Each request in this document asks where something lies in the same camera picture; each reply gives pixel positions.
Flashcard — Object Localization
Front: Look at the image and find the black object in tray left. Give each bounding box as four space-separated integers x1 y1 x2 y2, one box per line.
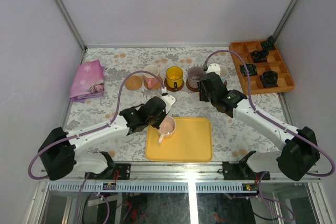
240 63 257 77

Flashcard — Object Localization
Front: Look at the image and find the black object in tray middle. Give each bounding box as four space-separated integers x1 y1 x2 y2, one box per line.
250 49 269 63

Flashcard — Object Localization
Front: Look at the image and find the dark brown wooden coaster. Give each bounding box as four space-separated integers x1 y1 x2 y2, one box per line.
164 79 184 92
186 80 199 92

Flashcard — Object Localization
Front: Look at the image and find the black object in tray front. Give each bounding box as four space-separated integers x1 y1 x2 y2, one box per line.
260 71 278 88

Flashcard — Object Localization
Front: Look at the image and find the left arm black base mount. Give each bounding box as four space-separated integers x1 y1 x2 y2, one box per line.
85 155 131 180

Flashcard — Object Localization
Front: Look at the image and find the purple mug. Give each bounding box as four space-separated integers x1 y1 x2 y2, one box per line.
187 66 205 88

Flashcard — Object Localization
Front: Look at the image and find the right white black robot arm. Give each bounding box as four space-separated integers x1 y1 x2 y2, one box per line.
199 72 320 181

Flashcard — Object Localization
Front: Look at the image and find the pink star cloth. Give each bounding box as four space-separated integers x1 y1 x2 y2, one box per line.
69 60 105 102

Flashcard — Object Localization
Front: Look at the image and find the orange compartment tray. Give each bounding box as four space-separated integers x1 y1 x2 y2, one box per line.
229 41 295 94

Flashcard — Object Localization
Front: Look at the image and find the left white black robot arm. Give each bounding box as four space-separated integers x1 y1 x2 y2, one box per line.
38 94 176 181

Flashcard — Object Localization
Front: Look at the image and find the yellow glass cup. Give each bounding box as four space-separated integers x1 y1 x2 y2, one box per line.
166 66 183 88

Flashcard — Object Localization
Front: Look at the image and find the light woven coaster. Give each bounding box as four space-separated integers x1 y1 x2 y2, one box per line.
143 80 162 90
125 75 142 91

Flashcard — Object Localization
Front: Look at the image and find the yellow plastic tray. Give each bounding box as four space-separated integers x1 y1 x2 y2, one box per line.
145 117 213 163

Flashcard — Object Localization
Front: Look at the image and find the blue mug cream inside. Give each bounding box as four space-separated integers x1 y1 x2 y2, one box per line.
219 65 228 83

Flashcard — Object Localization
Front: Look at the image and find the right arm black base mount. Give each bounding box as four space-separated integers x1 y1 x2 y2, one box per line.
217 151 264 181

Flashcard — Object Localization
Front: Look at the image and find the cream mug pink handle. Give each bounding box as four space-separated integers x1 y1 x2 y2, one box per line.
144 65 160 88

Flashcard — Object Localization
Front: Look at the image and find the black object in tray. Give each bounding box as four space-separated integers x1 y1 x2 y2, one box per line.
260 71 278 88
250 49 269 63
240 63 257 77
262 36 275 50

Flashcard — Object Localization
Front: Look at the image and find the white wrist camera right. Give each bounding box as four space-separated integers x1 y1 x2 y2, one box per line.
204 63 221 75

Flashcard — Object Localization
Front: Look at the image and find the black object in tray back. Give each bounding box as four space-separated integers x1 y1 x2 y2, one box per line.
262 36 275 50

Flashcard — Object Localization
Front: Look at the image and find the aluminium front rail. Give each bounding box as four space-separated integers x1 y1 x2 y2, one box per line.
39 160 322 183

